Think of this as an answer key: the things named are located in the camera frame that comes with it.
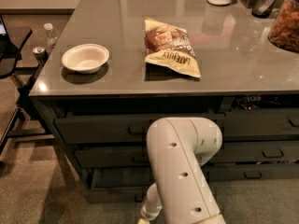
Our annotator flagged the yellow brown chip bag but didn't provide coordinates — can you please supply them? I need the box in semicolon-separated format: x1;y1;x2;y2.
145;18;201;78

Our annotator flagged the black container with scoop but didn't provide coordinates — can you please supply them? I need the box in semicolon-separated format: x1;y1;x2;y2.
251;0;277;19

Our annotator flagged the dark drawer cabinet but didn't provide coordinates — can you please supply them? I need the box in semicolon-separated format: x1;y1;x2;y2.
30;0;299;179

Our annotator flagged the silver soda can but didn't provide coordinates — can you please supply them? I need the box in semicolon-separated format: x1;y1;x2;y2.
33;47;49;66

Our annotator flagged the drawer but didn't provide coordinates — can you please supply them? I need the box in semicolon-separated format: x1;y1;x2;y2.
223;108;299;140
82;166;153;203
203;164;299;181
74;146;149;168
54;113;224;145
209;141;299;164

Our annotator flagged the white paper bowl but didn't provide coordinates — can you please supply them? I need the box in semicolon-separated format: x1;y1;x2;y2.
62;44;109;74

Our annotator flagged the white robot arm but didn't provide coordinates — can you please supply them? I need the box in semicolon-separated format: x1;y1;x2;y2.
137;118;226;224

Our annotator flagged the clear plastic water bottle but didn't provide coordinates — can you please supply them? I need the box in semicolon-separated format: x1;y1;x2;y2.
44;23;58;51

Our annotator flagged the glass jar of snacks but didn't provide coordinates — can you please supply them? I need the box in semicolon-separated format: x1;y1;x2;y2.
268;0;299;53

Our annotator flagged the black side chair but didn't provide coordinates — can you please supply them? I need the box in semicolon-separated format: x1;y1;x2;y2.
0;26;53;154

